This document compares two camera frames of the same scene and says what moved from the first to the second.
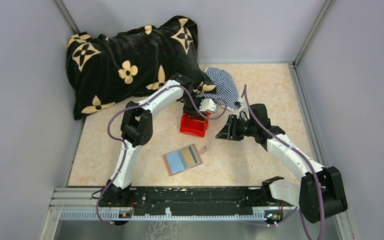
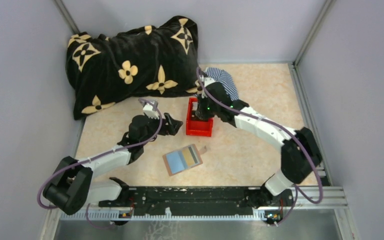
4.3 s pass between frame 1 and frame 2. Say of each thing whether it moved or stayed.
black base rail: stayed
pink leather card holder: stayed
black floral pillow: stayed
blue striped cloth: stayed
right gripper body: moved
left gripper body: moved
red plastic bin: moved
